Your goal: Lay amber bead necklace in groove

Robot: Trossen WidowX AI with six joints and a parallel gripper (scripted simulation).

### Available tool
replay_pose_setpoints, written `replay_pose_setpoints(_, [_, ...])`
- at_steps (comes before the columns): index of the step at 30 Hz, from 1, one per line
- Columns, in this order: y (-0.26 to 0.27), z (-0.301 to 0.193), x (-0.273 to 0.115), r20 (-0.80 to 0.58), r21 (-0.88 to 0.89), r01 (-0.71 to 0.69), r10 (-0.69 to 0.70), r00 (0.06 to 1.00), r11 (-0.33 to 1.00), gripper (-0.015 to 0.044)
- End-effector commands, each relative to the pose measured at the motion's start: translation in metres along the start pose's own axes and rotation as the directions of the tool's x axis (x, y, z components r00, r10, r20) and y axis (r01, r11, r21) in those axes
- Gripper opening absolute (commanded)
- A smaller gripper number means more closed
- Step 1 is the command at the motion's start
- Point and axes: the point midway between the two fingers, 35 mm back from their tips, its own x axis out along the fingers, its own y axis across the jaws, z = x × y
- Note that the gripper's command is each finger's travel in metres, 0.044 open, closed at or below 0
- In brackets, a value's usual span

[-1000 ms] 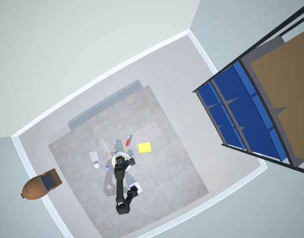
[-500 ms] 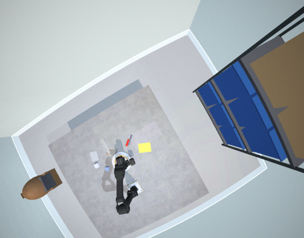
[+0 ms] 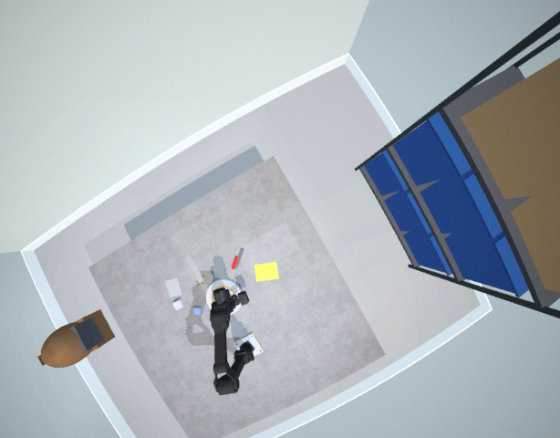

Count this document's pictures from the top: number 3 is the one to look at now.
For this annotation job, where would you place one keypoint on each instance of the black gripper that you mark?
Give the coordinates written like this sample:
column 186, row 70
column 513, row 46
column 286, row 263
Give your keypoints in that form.
column 240, row 298

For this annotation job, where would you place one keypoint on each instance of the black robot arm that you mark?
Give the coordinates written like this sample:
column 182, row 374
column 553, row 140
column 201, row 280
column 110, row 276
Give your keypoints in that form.
column 220, row 319

